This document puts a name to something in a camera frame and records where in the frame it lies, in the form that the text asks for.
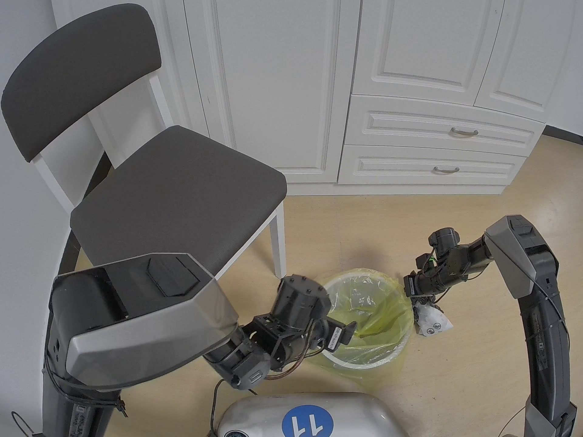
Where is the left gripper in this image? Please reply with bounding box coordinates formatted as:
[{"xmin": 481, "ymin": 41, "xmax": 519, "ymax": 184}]
[{"xmin": 302, "ymin": 317, "xmax": 358, "ymax": 355}]

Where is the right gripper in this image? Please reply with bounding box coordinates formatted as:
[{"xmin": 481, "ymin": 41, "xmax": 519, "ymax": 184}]
[{"xmin": 404, "ymin": 266, "xmax": 450, "ymax": 300}]

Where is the white printed wrapper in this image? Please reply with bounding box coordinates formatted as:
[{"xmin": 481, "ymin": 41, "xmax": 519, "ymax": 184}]
[{"xmin": 412, "ymin": 301, "xmax": 452, "ymax": 338}]

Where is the yellow plastic bag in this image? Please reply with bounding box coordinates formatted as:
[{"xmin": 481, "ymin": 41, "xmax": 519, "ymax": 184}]
[{"xmin": 314, "ymin": 267, "xmax": 415, "ymax": 373}]

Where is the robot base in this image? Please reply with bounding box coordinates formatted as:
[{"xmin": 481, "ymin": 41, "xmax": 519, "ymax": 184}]
[{"xmin": 219, "ymin": 392, "xmax": 408, "ymax": 437}]

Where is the pale grey trash bin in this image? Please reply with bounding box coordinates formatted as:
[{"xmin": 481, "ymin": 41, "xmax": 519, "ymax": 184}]
[{"xmin": 321, "ymin": 269, "xmax": 413, "ymax": 371}]

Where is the dark grey white chair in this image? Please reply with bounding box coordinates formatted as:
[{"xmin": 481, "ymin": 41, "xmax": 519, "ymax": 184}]
[{"xmin": 0, "ymin": 3, "xmax": 288, "ymax": 286}]

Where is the white wardrobe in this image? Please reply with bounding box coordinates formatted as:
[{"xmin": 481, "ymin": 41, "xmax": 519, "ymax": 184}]
[{"xmin": 48, "ymin": 0, "xmax": 547, "ymax": 197}]

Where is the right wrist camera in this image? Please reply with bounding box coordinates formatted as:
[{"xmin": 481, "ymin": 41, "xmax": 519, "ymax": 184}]
[{"xmin": 415, "ymin": 227, "xmax": 462, "ymax": 268}]

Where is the thin black cable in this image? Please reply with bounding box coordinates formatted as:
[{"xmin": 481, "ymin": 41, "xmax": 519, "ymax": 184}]
[
  {"xmin": 500, "ymin": 405, "xmax": 532, "ymax": 437},
  {"xmin": 11, "ymin": 409, "xmax": 37, "ymax": 437}
]

